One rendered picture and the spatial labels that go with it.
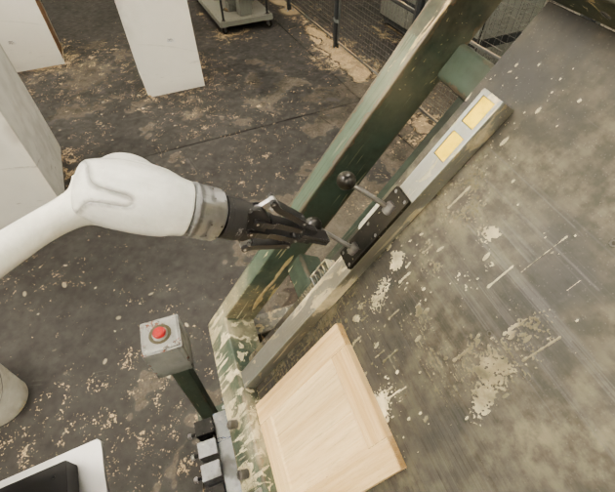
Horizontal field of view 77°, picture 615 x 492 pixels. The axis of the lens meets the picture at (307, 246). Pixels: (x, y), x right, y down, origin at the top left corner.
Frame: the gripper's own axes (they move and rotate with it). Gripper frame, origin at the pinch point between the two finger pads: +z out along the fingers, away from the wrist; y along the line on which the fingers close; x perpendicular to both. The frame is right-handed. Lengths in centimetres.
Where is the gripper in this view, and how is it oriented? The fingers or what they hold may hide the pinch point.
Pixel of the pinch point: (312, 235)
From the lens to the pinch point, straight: 77.1
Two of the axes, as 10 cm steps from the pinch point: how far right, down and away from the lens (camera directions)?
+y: 5.2, -6.8, -5.2
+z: 7.9, 1.5, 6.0
